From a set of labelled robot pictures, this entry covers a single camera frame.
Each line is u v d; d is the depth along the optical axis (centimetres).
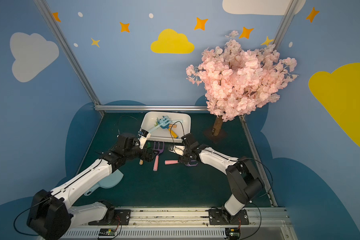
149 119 115
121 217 74
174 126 112
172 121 113
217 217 75
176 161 89
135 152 69
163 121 111
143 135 72
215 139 108
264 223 73
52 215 40
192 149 69
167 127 110
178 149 79
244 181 46
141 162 92
